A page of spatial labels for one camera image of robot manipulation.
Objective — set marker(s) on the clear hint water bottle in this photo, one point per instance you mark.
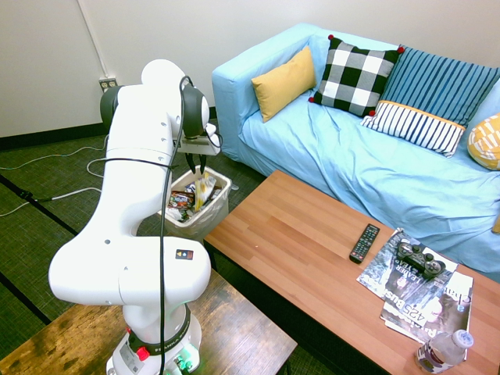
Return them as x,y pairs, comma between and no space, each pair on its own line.
441,351

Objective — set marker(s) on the white wall conduit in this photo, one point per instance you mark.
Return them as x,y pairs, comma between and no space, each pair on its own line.
91,39

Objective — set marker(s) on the yellow chip bag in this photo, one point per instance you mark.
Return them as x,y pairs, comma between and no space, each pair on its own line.
204,189

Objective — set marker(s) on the plain mustard pillow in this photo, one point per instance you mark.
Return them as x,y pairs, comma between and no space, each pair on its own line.
283,84

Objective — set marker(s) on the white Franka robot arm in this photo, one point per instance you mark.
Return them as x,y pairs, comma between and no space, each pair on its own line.
133,218

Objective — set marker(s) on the brown snack wrapper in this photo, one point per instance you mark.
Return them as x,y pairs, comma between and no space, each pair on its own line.
181,200

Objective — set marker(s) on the black TV remote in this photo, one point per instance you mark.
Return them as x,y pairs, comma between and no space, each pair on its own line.
364,243

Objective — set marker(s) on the wall power outlet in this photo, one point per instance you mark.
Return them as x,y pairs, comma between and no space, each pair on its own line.
108,84

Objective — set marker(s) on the dark cover magazine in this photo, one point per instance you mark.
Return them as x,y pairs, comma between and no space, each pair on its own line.
386,273

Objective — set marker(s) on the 425 Business magazine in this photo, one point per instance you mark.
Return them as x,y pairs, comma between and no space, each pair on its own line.
441,312

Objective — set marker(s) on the blue striped pillow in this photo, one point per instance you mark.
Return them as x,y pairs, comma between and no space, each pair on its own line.
437,86

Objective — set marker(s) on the white navy striped pillow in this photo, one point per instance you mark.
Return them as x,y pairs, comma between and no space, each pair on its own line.
414,127

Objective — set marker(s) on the light blue sofa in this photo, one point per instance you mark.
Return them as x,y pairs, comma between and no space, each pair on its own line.
371,176

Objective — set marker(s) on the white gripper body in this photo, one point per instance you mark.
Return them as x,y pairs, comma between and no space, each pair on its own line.
197,145

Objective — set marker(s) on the black white checkered pillow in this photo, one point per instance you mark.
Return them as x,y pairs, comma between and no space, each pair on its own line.
357,76

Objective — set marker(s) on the wooden coffee table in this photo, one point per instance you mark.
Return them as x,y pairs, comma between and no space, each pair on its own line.
304,250

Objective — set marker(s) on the white plastic trash bin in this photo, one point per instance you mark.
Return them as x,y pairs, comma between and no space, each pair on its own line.
211,215

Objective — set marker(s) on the black game controller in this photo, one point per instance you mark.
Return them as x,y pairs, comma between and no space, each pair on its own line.
420,259

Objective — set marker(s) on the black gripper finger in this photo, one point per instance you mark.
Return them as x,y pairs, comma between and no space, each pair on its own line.
202,162
191,163

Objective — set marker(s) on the yellow patterned bolster pillow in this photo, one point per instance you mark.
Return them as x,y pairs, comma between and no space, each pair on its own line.
486,142

